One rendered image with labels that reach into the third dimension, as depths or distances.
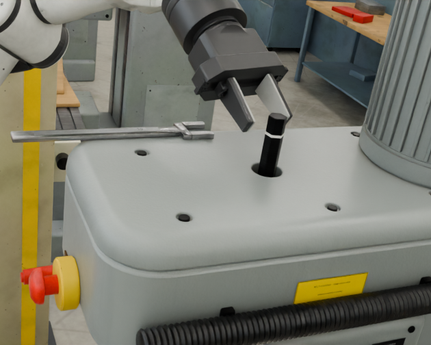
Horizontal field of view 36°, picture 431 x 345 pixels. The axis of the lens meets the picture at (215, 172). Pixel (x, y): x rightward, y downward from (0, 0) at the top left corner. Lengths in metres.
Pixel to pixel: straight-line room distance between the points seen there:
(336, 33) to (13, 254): 5.96
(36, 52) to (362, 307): 0.58
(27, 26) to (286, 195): 0.45
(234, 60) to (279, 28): 7.44
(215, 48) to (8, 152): 1.90
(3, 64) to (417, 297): 0.65
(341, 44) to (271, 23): 0.88
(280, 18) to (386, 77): 7.35
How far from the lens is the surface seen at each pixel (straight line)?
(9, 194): 2.69
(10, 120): 2.55
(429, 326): 0.92
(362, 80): 7.05
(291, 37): 8.32
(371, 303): 0.74
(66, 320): 3.44
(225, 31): 0.79
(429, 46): 0.78
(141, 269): 0.63
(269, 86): 0.79
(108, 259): 0.64
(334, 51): 8.14
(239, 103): 0.74
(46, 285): 0.75
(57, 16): 0.97
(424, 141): 0.81
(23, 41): 0.98
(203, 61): 0.78
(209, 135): 0.82
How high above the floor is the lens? 2.22
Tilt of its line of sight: 27 degrees down
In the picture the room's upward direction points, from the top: 9 degrees clockwise
